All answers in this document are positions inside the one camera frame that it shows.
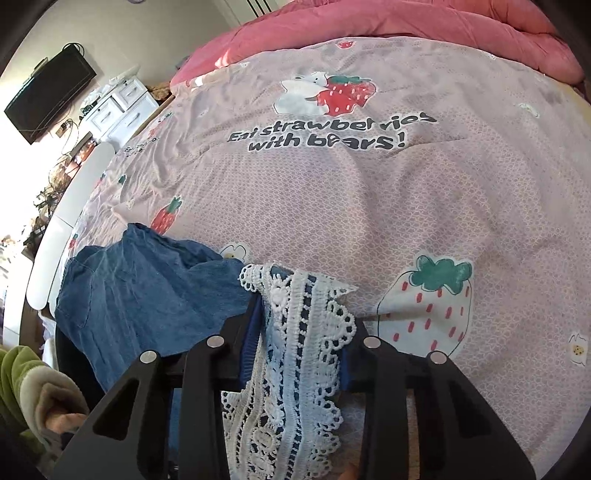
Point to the clothes pile beside bed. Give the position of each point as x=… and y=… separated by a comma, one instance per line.
x=160, y=92

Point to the blue denim pants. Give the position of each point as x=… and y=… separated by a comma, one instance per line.
x=150, y=292

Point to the cluttered desk items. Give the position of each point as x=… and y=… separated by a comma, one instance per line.
x=60, y=177

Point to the white curved footboard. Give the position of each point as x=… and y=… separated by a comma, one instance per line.
x=59, y=230

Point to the white drawer cabinet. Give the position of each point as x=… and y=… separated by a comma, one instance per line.
x=119, y=113

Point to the left green jacket sleeve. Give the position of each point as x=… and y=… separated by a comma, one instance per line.
x=29, y=390

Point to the pink strawberry print bedsheet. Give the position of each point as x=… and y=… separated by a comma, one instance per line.
x=449, y=188

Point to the black wall television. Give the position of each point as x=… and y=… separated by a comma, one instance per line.
x=49, y=91

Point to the person's left hand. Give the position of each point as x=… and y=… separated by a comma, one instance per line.
x=60, y=422

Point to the pink quilt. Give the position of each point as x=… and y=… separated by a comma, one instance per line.
x=515, y=30

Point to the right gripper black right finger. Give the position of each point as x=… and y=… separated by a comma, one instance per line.
x=459, y=434

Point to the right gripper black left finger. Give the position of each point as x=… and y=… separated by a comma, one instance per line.
x=163, y=418

